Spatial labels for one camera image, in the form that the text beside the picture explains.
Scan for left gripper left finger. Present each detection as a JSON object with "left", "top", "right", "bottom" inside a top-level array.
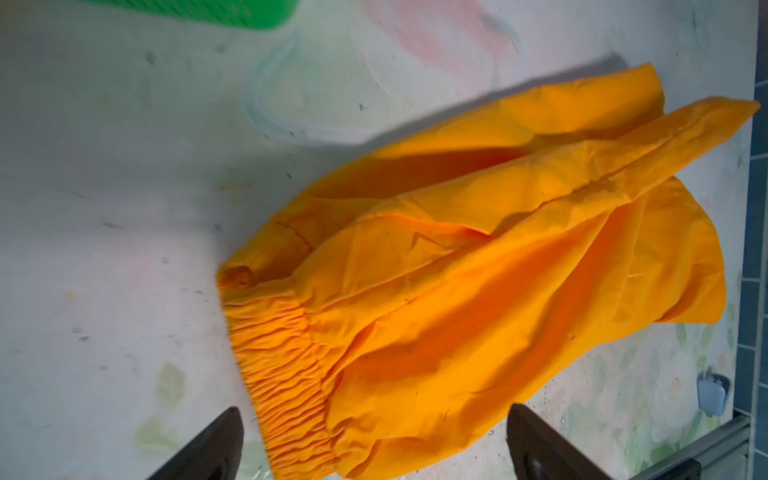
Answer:
[{"left": 148, "top": 406, "right": 244, "bottom": 480}]

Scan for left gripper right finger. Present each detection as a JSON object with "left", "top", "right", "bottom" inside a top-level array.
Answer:
[{"left": 506, "top": 404, "right": 608, "bottom": 480}]

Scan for orange shorts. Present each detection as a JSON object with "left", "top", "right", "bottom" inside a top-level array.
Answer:
[{"left": 217, "top": 64, "right": 759, "bottom": 479}]

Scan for green plastic basket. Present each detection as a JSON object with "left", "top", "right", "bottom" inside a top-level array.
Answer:
[{"left": 93, "top": 0, "right": 300, "bottom": 30}]

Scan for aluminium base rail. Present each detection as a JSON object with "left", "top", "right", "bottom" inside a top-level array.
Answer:
[{"left": 632, "top": 415, "right": 751, "bottom": 480}]

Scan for blue wall clip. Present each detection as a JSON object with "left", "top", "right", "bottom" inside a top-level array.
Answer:
[{"left": 696, "top": 368, "right": 731, "bottom": 417}]

